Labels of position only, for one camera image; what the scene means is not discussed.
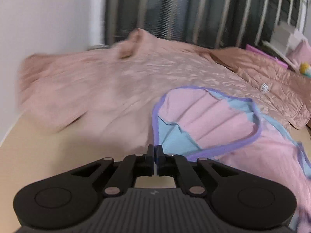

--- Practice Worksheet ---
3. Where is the pink quilted jacket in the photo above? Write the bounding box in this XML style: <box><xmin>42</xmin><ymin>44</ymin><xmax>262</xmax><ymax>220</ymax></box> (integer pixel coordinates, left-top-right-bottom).
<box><xmin>17</xmin><ymin>28</ymin><xmax>311</xmax><ymax>151</ymax></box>

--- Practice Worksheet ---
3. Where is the magenta book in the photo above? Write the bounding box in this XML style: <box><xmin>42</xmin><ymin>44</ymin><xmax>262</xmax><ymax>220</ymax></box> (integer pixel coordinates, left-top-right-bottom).
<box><xmin>245</xmin><ymin>44</ymin><xmax>289</xmax><ymax>69</ymax></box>

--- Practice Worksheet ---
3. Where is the pink garment with purple trim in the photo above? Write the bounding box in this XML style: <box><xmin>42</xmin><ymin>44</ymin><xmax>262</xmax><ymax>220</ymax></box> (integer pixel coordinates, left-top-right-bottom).
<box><xmin>152</xmin><ymin>86</ymin><xmax>311</xmax><ymax>233</ymax></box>

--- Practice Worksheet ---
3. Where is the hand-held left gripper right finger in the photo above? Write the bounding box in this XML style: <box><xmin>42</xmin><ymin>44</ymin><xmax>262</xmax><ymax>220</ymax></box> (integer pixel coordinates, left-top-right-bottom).
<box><xmin>156</xmin><ymin>145</ymin><xmax>241</xmax><ymax>198</ymax></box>

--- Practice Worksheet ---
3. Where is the pink pillow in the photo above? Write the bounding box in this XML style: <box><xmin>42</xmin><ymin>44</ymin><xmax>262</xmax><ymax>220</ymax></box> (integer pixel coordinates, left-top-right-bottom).
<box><xmin>287</xmin><ymin>40</ymin><xmax>311</xmax><ymax>71</ymax></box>

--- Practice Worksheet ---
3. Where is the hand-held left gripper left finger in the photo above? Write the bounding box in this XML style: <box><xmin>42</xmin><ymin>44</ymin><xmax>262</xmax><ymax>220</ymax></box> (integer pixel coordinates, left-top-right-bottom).
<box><xmin>70</xmin><ymin>144</ymin><xmax>156</xmax><ymax>198</ymax></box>

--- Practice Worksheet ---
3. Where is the white and yellow plush toy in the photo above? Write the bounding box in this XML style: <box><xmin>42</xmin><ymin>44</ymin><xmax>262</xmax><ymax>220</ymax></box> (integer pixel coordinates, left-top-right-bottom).
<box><xmin>299</xmin><ymin>62</ymin><xmax>311</xmax><ymax>78</ymax></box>

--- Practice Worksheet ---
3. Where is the white cardboard box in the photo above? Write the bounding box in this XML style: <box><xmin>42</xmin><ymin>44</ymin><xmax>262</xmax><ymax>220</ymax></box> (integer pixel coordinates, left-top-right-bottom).
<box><xmin>272</xmin><ymin>24</ymin><xmax>307</xmax><ymax>47</ymax></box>

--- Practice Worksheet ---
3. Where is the white metal bed headboard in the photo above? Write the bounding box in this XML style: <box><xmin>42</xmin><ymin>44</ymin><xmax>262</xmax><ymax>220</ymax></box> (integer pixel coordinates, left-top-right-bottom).
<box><xmin>104</xmin><ymin>0</ymin><xmax>311</xmax><ymax>52</ymax></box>

